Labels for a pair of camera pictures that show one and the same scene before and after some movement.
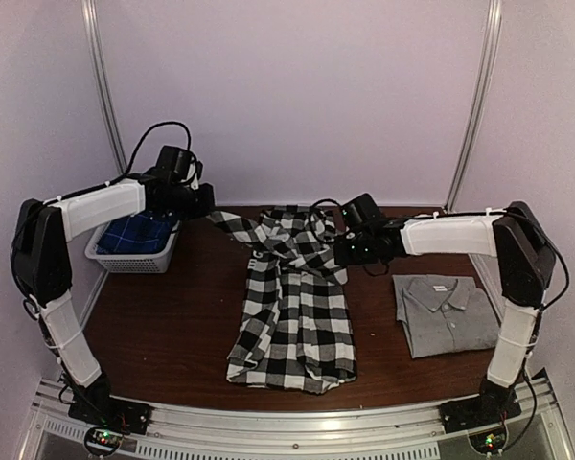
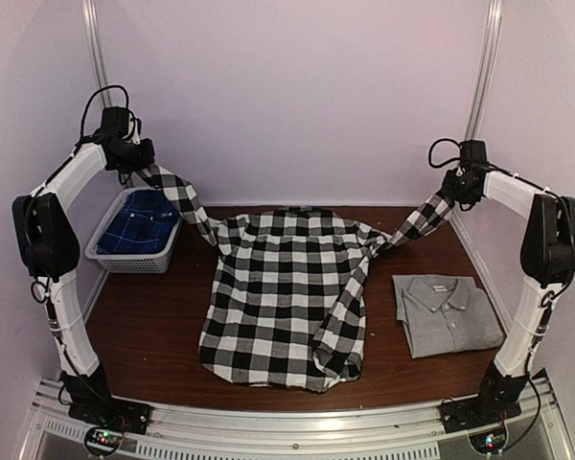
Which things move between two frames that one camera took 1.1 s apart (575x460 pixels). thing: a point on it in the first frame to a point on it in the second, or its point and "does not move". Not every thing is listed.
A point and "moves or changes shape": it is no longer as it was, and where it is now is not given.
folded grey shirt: [445, 313] does not move
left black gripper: [206, 205] to [149, 158]
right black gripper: [342, 258] to [448, 189]
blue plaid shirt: [140, 233] does not move
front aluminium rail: [303, 432] does not move
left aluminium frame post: [99, 54] does not move
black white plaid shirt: [294, 330] moves or changes shape
